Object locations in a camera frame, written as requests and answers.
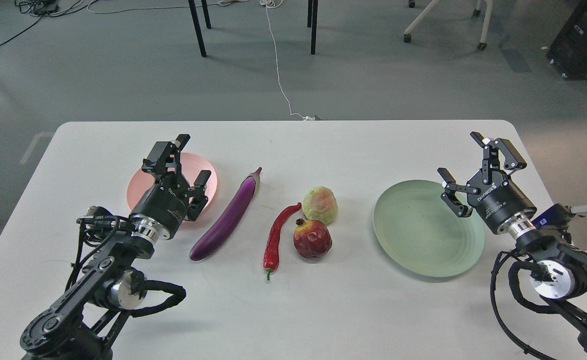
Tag white cable on floor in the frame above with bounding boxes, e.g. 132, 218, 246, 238
259, 0, 321, 122

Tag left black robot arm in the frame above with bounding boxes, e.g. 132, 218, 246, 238
19, 134, 211, 360

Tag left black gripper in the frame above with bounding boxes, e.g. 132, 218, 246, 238
129, 134, 212, 241

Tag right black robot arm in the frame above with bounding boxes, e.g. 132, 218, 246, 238
437, 131, 587, 360

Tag pink plate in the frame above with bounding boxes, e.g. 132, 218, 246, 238
126, 152, 218, 220

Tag black table legs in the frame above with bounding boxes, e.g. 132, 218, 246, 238
187, 0, 319, 58

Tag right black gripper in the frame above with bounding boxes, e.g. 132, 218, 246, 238
437, 131, 537, 235

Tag black equipment case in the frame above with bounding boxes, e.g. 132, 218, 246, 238
546, 0, 587, 80

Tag white chair base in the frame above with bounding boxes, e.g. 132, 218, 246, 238
401, 0, 495, 51

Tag red chili pepper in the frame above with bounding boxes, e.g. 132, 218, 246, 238
263, 202, 302, 281

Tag black cables on floor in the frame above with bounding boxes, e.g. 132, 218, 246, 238
0, 0, 99, 59

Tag purple eggplant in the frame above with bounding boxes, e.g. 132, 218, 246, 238
188, 167, 263, 261

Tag green plate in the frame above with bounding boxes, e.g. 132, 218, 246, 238
372, 179, 486, 278

